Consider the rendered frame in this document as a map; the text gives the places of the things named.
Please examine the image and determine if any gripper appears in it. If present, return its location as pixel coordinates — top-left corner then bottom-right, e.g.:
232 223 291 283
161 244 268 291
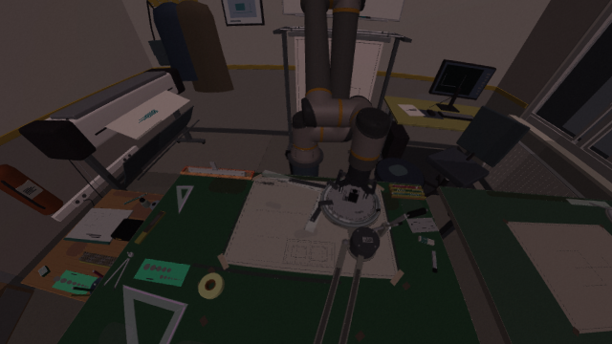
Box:
334 164 381 197

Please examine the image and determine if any black round elbow joint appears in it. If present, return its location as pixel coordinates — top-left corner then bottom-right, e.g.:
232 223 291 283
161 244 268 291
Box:
348 226 382 260

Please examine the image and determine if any round grey protractor head dial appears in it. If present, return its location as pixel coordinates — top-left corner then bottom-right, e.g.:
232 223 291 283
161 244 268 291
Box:
318 183 383 228

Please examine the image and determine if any grey drafting machine ruler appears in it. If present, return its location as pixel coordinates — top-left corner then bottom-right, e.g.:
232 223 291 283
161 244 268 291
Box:
286 176 337 189

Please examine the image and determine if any white drafting machine ruler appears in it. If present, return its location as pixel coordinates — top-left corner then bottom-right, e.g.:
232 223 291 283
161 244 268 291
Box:
304 201 332 234

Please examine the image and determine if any white scale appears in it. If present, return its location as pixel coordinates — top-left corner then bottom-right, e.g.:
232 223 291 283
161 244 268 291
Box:
261 169 294 183

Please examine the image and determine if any green drafting table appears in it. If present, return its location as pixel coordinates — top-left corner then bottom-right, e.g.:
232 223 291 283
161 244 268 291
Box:
436 185 612 344

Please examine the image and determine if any small clear set square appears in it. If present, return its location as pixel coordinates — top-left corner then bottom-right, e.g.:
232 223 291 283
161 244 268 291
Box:
174 183 196 215

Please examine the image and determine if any brown wooden ruler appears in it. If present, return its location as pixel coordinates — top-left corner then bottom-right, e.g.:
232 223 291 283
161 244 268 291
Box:
133 209 167 246

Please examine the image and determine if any large clear set square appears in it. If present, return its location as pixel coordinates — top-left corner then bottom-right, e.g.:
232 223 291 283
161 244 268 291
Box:
121 284 189 344

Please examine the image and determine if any dark round stool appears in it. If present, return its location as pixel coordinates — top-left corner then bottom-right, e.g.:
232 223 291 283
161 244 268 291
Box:
374 157 423 185

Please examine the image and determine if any coloured pencil box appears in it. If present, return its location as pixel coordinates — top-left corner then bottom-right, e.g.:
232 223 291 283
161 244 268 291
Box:
388 182 427 201

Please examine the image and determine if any white card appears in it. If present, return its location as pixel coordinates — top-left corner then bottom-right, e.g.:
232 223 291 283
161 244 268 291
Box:
405 216 439 235

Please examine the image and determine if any white paper sheet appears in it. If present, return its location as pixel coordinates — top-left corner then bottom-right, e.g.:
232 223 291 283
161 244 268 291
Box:
397 102 426 118

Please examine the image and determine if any white drawing sheet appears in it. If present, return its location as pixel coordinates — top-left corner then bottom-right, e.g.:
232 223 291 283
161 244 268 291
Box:
223 178 401 280

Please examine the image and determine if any yellow desk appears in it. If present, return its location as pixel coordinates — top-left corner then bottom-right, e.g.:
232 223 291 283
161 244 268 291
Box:
383 95 482 133

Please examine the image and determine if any black keyboard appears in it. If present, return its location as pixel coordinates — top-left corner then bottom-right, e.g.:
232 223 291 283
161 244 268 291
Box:
420 108 475 122

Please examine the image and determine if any upright drawing board stand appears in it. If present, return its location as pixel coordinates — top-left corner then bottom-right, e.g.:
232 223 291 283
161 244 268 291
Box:
273 25 413 117

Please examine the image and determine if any orange tray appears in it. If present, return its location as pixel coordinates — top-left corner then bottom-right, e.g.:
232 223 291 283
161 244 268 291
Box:
180 164 256 182

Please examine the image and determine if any dark office chair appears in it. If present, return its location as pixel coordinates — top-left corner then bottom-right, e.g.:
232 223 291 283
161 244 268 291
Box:
426 105 532 190

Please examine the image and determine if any black computer monitor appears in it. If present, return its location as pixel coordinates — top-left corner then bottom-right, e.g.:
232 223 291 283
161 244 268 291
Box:
427 58 497 114

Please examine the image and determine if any grey radiator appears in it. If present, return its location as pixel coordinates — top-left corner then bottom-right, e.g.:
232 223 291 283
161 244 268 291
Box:
482 142 580 200

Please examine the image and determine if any cream tape roll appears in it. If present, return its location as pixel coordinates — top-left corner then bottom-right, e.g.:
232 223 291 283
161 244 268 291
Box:
197 271 227 301

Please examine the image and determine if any brown hanging coat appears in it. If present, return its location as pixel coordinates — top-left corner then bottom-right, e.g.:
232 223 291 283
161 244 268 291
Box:
178 0 236 94

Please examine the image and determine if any large green stencil template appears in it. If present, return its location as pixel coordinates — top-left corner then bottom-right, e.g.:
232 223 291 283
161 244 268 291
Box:
133 257 191 289

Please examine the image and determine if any beige drawing sheet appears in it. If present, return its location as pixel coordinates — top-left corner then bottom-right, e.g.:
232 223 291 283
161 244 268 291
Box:
506 220 612 336

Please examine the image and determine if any black tablet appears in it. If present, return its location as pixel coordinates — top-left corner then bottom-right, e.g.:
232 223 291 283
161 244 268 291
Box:
110 218 145 243

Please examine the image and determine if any blue hanging coat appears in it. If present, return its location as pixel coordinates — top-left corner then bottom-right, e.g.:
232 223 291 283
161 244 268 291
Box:
151 0 200 83

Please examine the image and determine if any window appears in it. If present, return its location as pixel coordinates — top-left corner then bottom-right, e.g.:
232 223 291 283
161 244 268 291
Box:
520 13 612 164

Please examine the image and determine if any silver compass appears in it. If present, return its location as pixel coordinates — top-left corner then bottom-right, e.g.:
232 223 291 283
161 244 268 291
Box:
103 250 136 290

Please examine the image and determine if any white notepad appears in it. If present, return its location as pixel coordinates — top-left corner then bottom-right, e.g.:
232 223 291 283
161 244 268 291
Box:
63 206 134 246

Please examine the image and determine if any white large-format plotter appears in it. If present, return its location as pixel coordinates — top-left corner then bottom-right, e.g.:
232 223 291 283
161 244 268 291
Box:
18 67 208 224

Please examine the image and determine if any grey calculator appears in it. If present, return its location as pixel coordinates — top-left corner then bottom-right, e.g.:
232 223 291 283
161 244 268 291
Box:
77 249 119 268

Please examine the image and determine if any small green stencil template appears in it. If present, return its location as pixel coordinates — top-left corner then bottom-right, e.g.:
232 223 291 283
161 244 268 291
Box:
51 269 99 294

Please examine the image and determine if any brown side table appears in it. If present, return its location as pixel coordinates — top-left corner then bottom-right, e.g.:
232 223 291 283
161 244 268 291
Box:
20 189 164 303

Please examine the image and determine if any orange tube case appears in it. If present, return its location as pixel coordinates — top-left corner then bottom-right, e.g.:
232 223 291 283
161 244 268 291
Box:
0 163 65 217

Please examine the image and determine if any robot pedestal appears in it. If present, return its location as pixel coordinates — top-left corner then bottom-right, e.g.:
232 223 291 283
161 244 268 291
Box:
288 151 324 178

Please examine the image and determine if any framed wall picture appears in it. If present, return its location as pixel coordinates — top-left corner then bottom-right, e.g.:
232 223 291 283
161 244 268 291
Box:
220 0 266 28

